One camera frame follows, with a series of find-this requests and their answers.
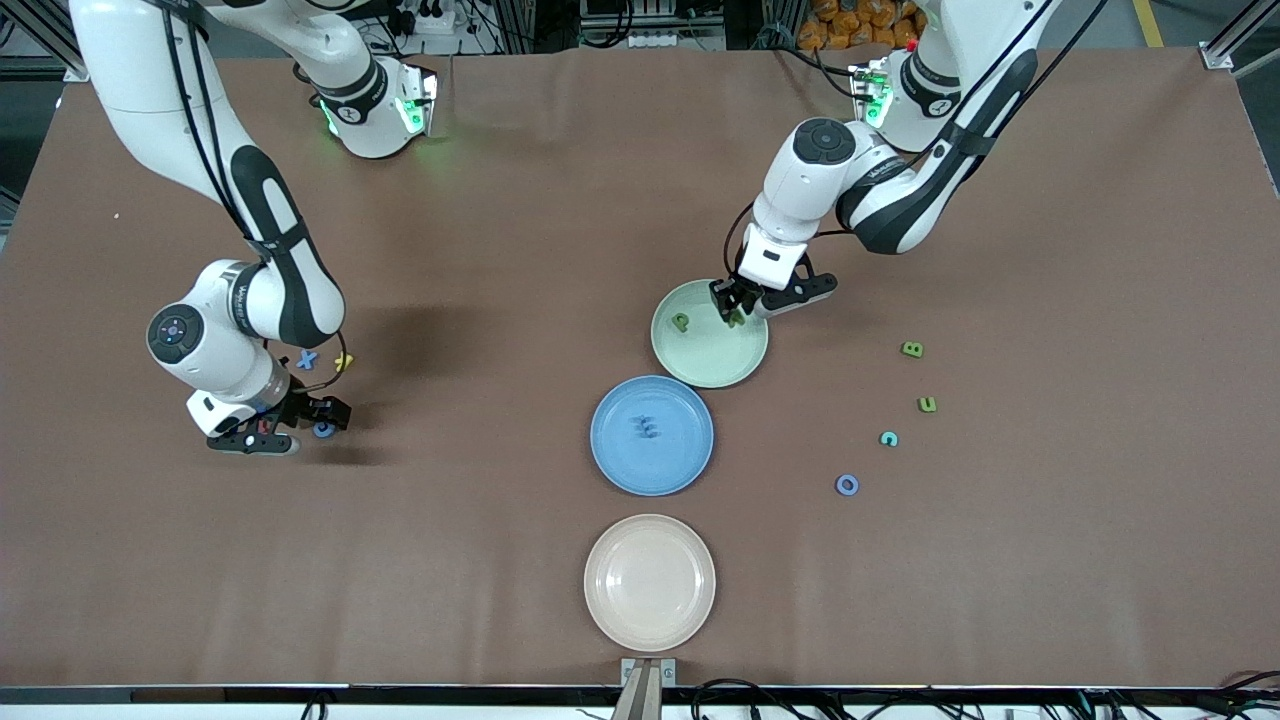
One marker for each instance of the blue foam letter X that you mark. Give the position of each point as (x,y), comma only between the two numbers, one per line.
(306,360)

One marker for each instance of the blue foam letter E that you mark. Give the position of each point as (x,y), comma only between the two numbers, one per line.
(648,428)

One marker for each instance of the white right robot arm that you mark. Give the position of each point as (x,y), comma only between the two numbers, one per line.
(210,350)

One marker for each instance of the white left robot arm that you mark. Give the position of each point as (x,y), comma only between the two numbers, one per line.
(810,180)

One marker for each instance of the light green plate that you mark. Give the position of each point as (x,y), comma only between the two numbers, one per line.
(700,365)

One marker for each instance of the blue plate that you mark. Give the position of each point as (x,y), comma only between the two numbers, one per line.
(650,470)

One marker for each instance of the blue foam letter O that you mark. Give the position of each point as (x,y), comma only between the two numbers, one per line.
(838,485)

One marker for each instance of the bag of orange fruits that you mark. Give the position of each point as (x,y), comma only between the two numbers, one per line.
(830,25)

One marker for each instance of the black equipment rack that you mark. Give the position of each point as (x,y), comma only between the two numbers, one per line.
(650,25)

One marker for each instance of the beige plate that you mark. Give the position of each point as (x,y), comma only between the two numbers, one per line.
(650,585)

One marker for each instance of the brown table cover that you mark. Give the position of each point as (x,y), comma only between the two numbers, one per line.
(1000,600)

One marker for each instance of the white power strip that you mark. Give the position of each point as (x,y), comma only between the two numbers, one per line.
(435,18)

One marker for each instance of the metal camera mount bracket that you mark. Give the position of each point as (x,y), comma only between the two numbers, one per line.
(648,675)

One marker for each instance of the aluminium frame profile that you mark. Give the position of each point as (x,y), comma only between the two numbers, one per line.
(1218,55)

